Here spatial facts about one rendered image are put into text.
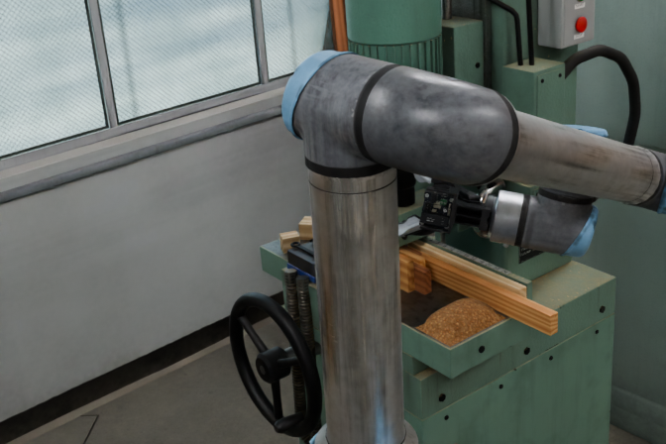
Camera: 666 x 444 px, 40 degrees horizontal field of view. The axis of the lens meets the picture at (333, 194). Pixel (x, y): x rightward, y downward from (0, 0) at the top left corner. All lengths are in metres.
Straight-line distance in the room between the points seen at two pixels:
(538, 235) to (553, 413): 0.62
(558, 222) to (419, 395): 0.43
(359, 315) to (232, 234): 2.19
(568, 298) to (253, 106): 1.62
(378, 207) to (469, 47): 0.73
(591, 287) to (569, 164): 0.86
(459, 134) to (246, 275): 2.49
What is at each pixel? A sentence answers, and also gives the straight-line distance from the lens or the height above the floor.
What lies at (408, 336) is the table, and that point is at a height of 0.88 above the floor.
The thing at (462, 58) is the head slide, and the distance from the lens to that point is 1.79.
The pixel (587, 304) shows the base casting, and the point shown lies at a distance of 2.04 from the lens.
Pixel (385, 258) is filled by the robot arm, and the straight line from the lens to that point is 1.16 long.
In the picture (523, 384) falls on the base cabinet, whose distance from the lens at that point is 1.97.
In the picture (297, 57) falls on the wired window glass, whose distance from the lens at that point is 3.47.
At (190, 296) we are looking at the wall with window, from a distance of 3.32.
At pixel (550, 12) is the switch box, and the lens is 1.84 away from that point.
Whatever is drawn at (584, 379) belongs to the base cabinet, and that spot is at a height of 0.59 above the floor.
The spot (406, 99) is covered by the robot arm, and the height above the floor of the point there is 1.47.
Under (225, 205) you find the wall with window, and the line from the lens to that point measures 3.30.
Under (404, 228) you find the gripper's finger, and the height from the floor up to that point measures 1.09.
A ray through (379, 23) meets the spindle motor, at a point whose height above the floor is 1.42.
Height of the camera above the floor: 1.76
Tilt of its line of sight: 22 degrees down
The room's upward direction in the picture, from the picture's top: 4 degrees counter-clockwise
